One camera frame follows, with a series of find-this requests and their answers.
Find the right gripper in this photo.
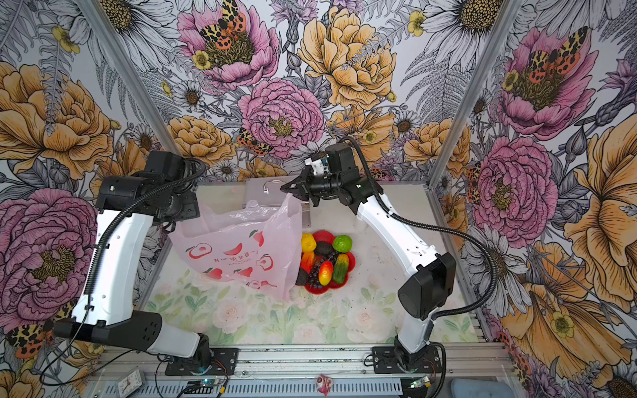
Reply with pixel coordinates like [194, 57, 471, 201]
[279, 165, 342, 208]

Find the red flower-shaped plate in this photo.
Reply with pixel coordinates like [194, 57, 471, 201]
[295, 230, 356, 295]

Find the pink plastic bag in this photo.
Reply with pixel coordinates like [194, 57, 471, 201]
[169, 194, 302, 301]

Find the red yellow mango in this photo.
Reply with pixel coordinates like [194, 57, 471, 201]
[318, 260, 333, 286]

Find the dark avocado bottom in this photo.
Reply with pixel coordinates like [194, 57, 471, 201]
[295, 268, 310, 286]

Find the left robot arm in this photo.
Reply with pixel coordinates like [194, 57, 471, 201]
[53, 151, 212, 371]

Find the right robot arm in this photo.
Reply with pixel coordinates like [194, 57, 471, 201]
[281, 169, 456, 371]

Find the silver metal case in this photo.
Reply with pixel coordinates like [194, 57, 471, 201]
[243, 176, 295, 207]

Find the yellow lemon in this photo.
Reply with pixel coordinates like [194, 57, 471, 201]
[301, 233, 317, 253]

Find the green lime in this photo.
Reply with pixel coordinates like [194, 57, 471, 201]
[332, 235, 353, 253]

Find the orange carrot-like fruit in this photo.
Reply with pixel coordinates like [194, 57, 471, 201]
[300, 251, 315, 274]

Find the green red mango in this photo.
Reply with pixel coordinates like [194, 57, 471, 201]
[332, 253, 349, 285]

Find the dark grape bunch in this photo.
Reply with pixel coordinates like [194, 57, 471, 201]
[309, 257, 333, 290]

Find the green circuit board left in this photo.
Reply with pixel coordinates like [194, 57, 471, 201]
[187, 378, 223, 389]

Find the green circuit board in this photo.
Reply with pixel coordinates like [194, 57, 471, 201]
[409, 376, 431, 389]
[187, 378, 223, 389]

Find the small white clock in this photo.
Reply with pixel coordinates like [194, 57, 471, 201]
[116, 367, 146, 398]

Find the pink small toy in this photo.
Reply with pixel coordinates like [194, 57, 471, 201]
[316, 375, 333, 397]

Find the white vented strip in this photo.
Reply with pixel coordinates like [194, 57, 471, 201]
[137, 378, 403, 397]

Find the green circuit board right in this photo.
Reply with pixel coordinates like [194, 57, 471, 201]
[409, 376, 431, 389]

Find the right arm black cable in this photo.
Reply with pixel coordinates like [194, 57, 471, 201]
[337, 136, 499, 320]

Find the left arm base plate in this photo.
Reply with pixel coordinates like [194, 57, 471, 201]
[165, 348, 240, 376]

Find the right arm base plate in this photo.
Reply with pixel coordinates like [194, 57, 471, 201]
[372, 344, 442, 375]

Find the aluminium front rail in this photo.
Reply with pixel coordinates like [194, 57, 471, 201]
[90, 343, 514, 381]

